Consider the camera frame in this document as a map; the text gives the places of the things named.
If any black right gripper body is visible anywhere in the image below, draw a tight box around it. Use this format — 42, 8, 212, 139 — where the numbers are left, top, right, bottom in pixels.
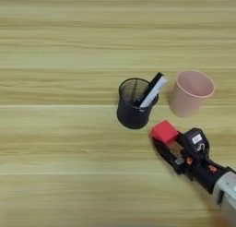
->
173, 141, 236, 195

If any pink plastic cup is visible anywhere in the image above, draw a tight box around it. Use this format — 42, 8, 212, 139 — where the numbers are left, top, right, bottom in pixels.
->
169, 69, 216, 119

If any red cube block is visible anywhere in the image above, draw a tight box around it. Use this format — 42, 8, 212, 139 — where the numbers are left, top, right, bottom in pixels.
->
149, 119, 180, 146

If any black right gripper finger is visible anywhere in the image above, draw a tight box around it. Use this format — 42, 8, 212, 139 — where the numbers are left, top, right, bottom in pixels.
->
151, 137, 183, 173
176, 132, 186, 145

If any black marker pen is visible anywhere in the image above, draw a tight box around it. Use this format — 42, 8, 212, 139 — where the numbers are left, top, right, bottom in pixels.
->
133, 71, 164, 107

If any white marker pen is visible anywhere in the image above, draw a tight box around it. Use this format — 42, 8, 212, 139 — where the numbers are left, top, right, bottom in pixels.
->
138, 76, 169, 111

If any black mesh pen holder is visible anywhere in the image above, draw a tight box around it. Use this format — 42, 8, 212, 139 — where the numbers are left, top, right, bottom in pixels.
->
116, 78, 159, 130

